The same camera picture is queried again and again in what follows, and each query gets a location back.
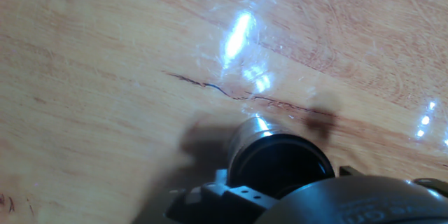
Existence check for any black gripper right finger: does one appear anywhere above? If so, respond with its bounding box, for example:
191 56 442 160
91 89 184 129
338 165 448 197

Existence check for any small clear glass jar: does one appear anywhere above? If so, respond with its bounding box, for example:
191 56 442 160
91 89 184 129
227 115 281 155

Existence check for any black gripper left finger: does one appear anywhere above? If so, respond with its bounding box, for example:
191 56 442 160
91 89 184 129
164 168 279 224

